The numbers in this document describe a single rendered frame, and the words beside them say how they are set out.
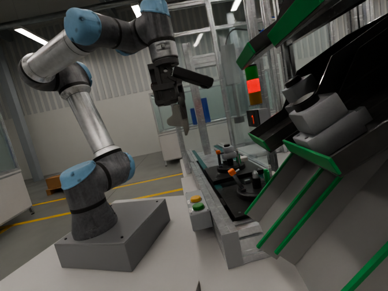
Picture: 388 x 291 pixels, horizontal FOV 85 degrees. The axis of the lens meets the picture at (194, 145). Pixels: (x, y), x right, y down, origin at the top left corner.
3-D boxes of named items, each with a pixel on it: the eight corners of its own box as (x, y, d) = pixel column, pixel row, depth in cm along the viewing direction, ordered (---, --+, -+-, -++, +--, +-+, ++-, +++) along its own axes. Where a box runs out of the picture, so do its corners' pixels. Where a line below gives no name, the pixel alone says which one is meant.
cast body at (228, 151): (223, 160, 102) (221, 146, 101) (222, 158, 107) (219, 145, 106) (240, 156, 103) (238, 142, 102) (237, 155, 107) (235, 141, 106)
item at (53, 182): (47, 196, 530) (42, 180, 524) (64, 185, 609) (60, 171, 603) (94, 185, 532) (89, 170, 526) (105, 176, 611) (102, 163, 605)
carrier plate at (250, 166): (213, 185, 93) (212, 181, 93) (204, 171, 117) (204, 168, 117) (265, 173, 95) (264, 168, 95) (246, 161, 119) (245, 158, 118)
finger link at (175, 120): (170, 138, 61) (163, 107, 60) (190, 134, 62) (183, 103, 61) (170, 140, 58) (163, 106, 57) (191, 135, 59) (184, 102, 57)
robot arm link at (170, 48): (175, 47, 62) (175, 37, 54) (178, 63, 63) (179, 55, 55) (149, 52, 61) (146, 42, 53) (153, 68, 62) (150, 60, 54)
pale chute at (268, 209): (276, 260, 39) (256, 247, 38) (259, 222, 52) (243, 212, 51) (384, 133, 34) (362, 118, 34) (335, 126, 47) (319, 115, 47)
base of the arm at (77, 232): (62, 240, 71) (53, 213, 70) (96, 216, 85) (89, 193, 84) (95, 241, 66) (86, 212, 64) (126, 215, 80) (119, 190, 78)
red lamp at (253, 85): (250, 92, 84) (249, 79, 83) (246, 93, 89) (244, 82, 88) (262, 90, 85) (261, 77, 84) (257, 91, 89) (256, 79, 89)
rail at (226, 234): (228, 269, 56) (220, 232, 54) (192, 176, 143) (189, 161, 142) (247, 264, 56) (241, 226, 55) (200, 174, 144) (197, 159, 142)
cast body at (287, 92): (303, 119, 39) (282, 88, 38) (291, 119, 43) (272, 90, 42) (342, 91, 38) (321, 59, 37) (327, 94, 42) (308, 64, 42)
